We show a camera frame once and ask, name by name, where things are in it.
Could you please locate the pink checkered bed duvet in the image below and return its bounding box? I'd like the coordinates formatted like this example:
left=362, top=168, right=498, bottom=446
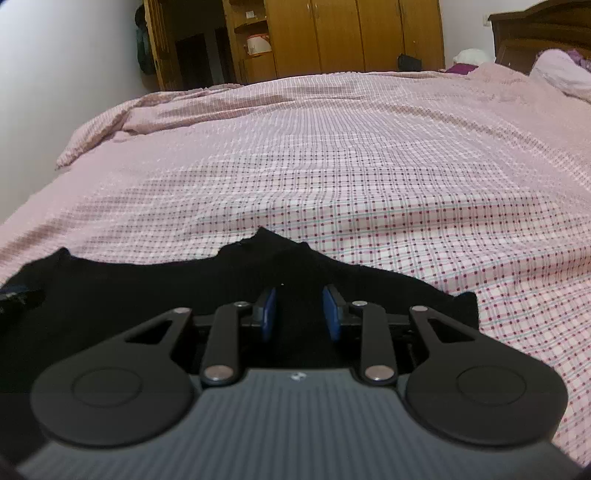
left=1, top=64, right=590, bottom=463

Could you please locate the white pink appliance on shelf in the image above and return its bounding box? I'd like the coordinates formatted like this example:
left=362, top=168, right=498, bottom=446
left=245, top=33, right=271, bottom=56

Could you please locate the purple cloth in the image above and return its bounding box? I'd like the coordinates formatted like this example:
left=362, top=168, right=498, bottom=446
left=445, top=63, right=478, bottom=75

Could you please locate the wooden wardrobe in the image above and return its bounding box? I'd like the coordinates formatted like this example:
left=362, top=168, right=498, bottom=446
left=222, top=0, right=445, bottom=84

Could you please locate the small black bag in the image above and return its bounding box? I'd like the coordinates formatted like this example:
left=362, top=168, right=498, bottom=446
left=398, top=54, right=423, bottom=72

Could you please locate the dark wooden headboard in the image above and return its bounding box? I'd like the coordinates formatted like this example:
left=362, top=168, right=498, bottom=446
left=488, top=0, right=591, bottom=74

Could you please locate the wooden door frame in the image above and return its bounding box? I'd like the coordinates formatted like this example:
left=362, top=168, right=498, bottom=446
left=142, top=0, right=183, bottom=91

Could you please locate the black knit cardigan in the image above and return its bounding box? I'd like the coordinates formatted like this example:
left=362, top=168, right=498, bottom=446
left=1, top=229, right=479, bottom=463

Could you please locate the dark green hanging garment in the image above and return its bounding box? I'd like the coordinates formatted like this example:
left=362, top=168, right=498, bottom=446
left=134, top=5, right=156, bottom=75

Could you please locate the white plush item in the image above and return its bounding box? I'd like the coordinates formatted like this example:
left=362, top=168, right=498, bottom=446
left=453, top=48, right=495, bottom=66

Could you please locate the white pillow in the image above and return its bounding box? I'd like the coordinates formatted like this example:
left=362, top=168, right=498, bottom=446
left=529, top=49, right=591, bottom=102

